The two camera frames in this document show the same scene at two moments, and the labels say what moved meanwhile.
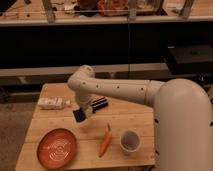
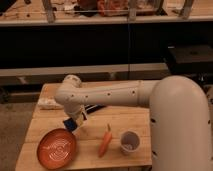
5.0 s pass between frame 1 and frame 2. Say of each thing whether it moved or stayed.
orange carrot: stayed
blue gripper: moved
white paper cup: stayed
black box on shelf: stayed
